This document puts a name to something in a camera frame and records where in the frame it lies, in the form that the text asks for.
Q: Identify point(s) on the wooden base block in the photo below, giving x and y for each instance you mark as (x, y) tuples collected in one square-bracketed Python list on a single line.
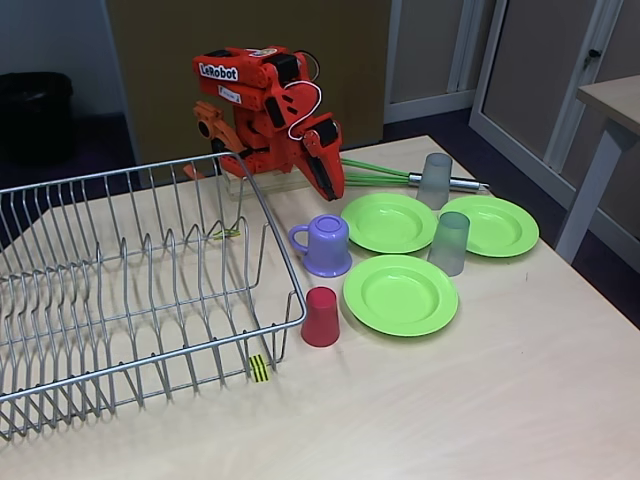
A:
[(280, 183)]

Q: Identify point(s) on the red gripper with motor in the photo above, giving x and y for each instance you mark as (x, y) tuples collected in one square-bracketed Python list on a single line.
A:
[(320, 159)]

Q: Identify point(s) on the green plastic plate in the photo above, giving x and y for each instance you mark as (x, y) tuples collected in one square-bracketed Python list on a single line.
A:
[(500, 227), (400, 300), (390, 225)]

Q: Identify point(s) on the yellow green tape piece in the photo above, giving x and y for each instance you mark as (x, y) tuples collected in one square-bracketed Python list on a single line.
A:
[(230, 233)]

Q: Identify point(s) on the grey sliding door cabinet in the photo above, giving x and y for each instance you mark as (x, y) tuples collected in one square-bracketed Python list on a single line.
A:
[(425, 50), (530, 100)]

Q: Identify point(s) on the black waste bin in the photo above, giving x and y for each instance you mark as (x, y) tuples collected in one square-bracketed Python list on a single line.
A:
[(35, 115)]

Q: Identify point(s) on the beige side table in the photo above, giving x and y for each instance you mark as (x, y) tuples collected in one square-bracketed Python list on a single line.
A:
[(615, 92)]

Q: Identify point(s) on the yellow black striped tape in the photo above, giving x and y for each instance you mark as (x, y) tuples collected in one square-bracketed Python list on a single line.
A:
[(259, 369)]

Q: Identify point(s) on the red plastic cup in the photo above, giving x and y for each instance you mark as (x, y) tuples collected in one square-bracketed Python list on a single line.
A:
[(320, 320)]

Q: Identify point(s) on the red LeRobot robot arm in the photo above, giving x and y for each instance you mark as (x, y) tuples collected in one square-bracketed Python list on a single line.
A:
[(250, 95)]

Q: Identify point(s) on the grey translucent plastic cup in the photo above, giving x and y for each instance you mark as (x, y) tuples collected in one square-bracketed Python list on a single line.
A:
[(450, 245), (434, 182)]

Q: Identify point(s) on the brown partition board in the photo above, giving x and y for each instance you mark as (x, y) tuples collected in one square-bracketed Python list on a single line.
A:
[(165, 75)]

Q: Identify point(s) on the purple plastic mug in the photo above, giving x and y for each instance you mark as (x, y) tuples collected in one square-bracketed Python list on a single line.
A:
[(327, 250)]

